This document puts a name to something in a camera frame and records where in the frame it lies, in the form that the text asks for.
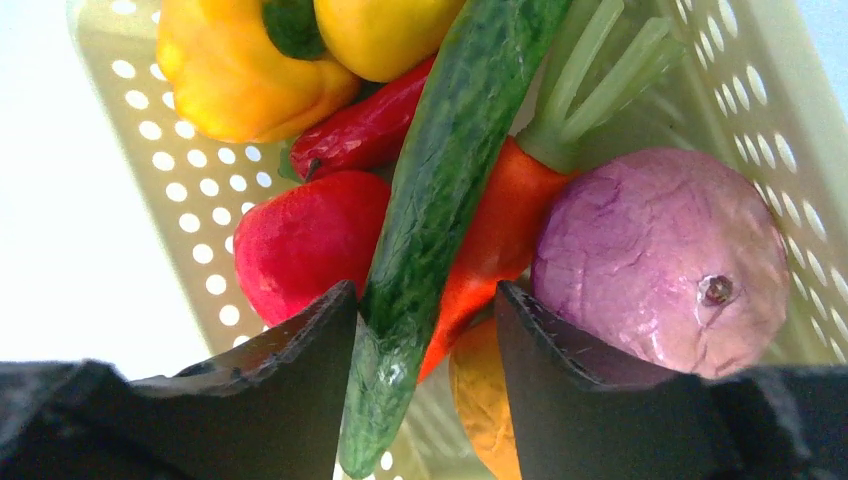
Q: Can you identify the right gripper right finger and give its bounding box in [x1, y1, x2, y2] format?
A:
[495, 281, 847, 479]

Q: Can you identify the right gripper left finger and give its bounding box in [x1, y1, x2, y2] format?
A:
[1, 281, 357, 479]

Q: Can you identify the orange mango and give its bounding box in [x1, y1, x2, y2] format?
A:
[449, 318, 522, 480]

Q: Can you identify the purple onion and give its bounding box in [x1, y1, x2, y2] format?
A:
[531, 148, 790, 379]

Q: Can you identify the orange carrot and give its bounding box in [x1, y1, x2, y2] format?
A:
[418, 1, 683, 380]

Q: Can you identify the red chili pepper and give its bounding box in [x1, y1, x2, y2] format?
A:
[279, 56, 435, 181]

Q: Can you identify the yellow bell pepper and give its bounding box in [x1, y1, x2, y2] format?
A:
[156, 0, 462, 143]

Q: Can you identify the green cucumber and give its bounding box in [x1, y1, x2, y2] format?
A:
[338, 0, 568, 479]

